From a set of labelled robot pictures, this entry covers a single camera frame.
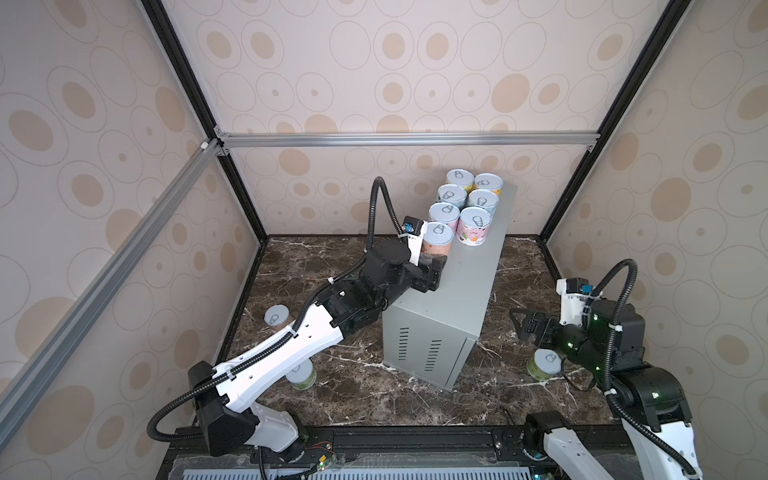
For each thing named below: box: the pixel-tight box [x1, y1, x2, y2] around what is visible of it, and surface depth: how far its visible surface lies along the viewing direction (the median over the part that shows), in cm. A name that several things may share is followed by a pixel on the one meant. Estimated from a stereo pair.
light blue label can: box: [437, 184, 468, 210], surface depth 76 cm
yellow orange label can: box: [474, 173, 504, 196], surface depth 80 cm
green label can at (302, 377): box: [285, 358, 317, 391], surface depth 82 cm
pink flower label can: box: [456, 206, 493, 247], surface depth 71 cm
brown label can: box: [421, 221, 455, 256], surface depth 66 cm
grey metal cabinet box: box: [382, 184, 518, 391], surface depth 65 cm
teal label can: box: [468, 189, 499, 217], surface depth 75 cm
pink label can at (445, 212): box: [429, 202, 460, 232], surface depth 72 cm
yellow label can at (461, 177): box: [446, 168, 476, 194], surface depth 81 cm
